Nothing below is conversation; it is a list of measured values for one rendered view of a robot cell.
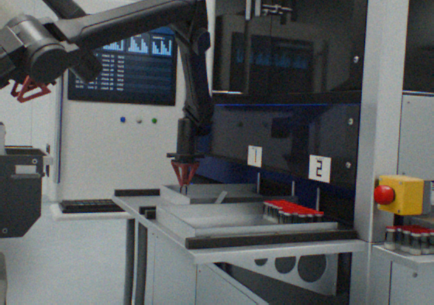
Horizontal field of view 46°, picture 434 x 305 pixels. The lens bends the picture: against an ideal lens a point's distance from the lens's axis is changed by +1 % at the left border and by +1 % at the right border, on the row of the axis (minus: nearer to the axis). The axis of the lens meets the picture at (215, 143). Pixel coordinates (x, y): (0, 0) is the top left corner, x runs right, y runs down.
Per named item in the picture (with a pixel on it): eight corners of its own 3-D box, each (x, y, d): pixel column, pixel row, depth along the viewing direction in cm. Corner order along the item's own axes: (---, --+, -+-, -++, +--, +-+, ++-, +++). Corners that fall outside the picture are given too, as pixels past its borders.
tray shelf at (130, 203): (248, 197, 178) (248, 191, 177) (393, 248, 114) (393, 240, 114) (111, 200, 158) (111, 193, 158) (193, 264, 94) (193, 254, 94)
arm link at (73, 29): (192, -32, 113) (222, -6, 109) (181, 18, 123) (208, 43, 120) (-3, 19, 88) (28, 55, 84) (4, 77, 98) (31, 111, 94)
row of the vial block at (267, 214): (268, 217, 131) (269, 200, 131) (308, 233, 115) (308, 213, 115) (260, 217, 130) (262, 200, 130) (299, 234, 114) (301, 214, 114)
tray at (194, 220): (277, 214, 137) (277, 201, 137) (336, 238, 113) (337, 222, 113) (155, 219, 123) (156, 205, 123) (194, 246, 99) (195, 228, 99)
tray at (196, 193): (255, 193, 173) (256, 183, 173) (297, 207, 149) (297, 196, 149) (160, 195, 159) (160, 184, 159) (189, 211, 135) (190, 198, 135)
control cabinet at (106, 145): (169, 193, 216) (177, 7, 212) (184, 200, 199) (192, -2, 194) (43, 195, 197) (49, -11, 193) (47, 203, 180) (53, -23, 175)
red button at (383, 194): (384, 202, 105) (386, 183, 105) (399, 206, 102) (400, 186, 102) (370, 203, 104) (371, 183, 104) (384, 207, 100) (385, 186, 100)
